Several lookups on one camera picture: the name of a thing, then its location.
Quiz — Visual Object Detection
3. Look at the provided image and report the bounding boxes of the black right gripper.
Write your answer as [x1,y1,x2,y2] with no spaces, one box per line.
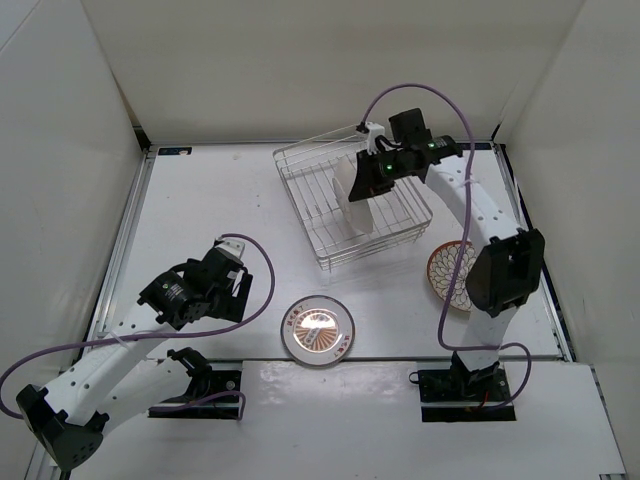
[348,147,409,202]

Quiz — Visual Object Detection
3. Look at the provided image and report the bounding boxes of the white plate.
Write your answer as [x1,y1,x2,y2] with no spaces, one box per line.
[331,155,375,235]
[425,241,477,313]

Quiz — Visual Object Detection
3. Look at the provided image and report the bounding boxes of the metal wire dish rack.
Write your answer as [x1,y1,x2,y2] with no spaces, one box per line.
[273,126,433,270]

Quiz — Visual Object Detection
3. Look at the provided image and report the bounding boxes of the plate with orange sunburst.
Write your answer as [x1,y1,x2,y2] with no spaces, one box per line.
[280,295,356,369]

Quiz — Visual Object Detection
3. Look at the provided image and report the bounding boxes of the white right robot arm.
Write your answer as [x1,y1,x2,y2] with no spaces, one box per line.
[334,108,545,400]

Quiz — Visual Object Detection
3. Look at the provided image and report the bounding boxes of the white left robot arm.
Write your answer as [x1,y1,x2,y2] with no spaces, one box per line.
[16,239,252,472]

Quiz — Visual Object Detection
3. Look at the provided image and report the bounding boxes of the right blue corner label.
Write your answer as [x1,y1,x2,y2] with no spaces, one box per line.
[460,142,493,151]

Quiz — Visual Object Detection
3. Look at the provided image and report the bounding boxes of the blue corner label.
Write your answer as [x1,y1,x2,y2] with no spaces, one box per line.
[460,142,493,151]
[157,146,193,156]

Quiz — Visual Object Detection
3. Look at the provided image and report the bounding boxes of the left blue corner label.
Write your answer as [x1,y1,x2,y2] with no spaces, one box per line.
[157,146,193,156]

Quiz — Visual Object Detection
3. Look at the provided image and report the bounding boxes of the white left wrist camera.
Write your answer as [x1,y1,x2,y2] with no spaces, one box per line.
[214,238,245,259]

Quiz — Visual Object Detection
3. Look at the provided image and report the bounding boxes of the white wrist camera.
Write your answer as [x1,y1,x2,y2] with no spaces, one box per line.
[214,238,245,259]
[356,121,385,155]

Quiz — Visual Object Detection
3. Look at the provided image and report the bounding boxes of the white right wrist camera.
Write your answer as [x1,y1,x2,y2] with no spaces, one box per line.
[356,121,385,155]

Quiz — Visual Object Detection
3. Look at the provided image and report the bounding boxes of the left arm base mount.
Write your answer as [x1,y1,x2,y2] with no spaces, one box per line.
[148,363,242,420]

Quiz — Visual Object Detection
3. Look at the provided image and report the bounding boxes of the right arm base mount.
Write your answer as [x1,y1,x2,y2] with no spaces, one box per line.
[408,368,516,423]

